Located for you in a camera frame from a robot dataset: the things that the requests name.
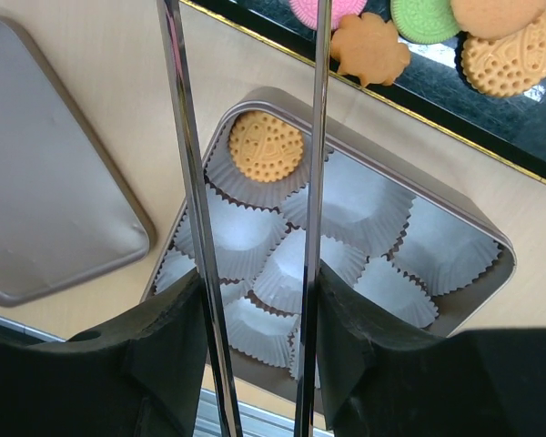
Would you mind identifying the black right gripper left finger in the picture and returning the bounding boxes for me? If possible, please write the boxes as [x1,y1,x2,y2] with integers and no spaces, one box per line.
[0,271,207,436]

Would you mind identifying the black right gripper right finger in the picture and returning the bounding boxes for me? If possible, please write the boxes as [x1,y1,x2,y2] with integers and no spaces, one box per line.
[317,267,546,436]

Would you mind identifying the metal tongs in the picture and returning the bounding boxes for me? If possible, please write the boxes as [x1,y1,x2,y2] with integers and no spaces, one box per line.
[157,1,332,436]

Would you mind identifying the round orange cookie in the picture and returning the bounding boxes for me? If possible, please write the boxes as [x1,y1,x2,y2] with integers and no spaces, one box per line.
[228,111,305,183]

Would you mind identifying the tan round cookie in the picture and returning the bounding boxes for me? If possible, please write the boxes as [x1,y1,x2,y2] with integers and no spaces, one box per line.
[450,0,546,40]

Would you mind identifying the square cookie tin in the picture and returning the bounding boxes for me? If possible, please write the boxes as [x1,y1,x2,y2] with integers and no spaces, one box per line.
[140,86,518,415]

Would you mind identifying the tin lid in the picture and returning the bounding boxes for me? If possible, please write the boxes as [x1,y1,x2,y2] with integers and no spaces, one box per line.
[0,16,155,307]

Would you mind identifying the black cookie tray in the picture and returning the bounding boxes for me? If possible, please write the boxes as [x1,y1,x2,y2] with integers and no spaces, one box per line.
[190,1,546,184]

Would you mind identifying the orange leaf cookie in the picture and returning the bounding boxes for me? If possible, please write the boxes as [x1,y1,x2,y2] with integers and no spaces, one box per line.
[330,12,411,87]

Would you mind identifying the orange dotted cookie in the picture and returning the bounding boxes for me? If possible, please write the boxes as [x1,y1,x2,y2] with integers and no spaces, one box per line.
[460,9,546,97]

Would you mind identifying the green round cookie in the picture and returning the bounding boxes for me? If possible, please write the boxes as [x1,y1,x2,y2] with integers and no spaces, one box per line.
[390,0,460,45]

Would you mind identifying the pink round cookie lower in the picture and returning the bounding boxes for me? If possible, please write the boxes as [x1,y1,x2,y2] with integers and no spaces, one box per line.
[288,0,368,30]

